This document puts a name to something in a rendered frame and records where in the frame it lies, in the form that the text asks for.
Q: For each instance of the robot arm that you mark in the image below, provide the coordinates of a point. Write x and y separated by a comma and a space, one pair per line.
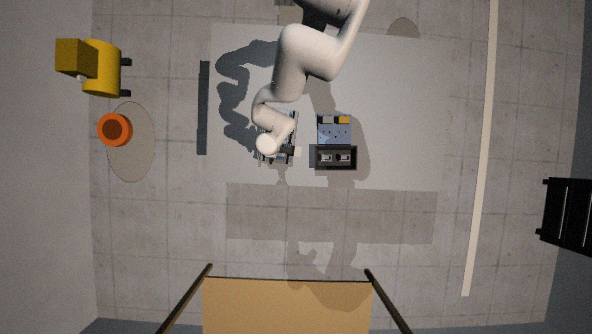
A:
304, 51

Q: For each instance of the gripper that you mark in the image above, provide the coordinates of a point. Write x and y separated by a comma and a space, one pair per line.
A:
271, 157

